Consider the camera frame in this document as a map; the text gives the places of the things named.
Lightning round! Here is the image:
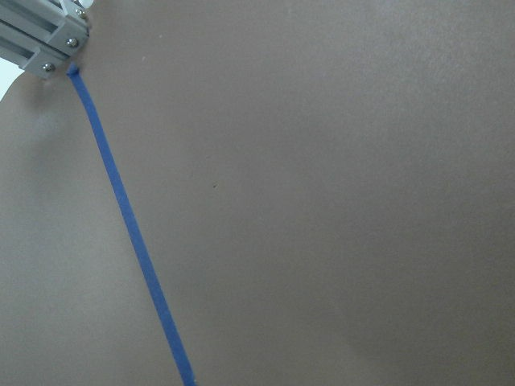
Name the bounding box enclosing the aluminium frame post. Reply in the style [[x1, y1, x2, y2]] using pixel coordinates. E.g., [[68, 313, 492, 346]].
[[1, 0, 93, 79]]

